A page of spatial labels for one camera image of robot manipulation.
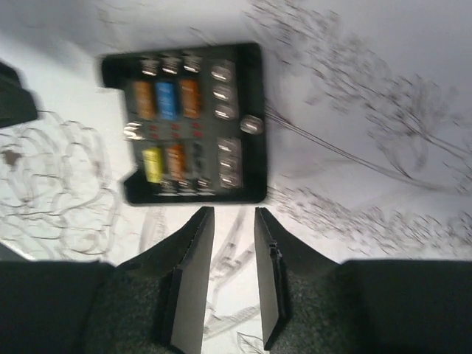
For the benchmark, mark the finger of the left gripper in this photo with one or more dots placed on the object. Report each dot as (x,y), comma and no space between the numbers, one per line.
(17,104)

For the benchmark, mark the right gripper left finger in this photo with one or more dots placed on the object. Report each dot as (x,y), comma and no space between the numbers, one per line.
(152,303)

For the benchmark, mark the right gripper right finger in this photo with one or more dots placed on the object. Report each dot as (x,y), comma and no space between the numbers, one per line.
(312,304)

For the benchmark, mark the black fuse box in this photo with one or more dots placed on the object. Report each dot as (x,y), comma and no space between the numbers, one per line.
(196,122)

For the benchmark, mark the floral patterned mat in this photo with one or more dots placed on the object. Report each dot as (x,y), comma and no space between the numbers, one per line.
(377,94)

